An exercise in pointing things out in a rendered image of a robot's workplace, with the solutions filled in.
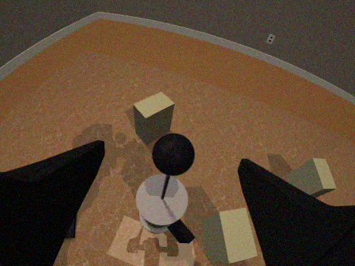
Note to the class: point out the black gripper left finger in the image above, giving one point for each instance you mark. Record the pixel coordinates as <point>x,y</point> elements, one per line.
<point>38,203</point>

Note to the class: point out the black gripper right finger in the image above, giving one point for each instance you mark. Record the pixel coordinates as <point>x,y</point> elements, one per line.
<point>293,228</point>

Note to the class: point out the glass coffee press with black knob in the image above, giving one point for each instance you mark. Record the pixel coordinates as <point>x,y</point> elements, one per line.
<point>161,200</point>

